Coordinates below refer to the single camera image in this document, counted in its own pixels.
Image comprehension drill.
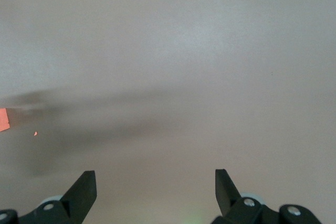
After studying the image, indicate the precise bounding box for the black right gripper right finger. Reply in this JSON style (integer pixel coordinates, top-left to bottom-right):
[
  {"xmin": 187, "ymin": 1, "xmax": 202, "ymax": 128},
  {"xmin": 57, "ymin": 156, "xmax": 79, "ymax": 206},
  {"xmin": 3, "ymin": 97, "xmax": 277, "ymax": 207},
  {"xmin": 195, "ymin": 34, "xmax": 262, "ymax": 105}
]
[{"xmin": 211, "ymin": 168, "xmax": 323, "ymax": 224}]

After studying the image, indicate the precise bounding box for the orange foam block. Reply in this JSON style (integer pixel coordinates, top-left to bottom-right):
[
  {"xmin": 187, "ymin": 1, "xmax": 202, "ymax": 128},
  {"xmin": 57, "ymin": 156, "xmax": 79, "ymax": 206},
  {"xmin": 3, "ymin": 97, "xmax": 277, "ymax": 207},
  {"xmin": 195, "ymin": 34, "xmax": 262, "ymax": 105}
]
[{"xmin": 0, "ymin": 108, "xmax": 11, "ymax": 132}]

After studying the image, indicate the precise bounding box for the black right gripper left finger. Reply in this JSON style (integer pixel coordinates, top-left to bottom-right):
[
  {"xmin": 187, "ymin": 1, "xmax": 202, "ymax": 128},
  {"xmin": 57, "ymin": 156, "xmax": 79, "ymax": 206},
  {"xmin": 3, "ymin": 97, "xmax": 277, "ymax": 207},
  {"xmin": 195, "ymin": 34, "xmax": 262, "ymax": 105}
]
[{"xmin": 0, "ymin": 170, "xmax": 97, "ymax": 224}]

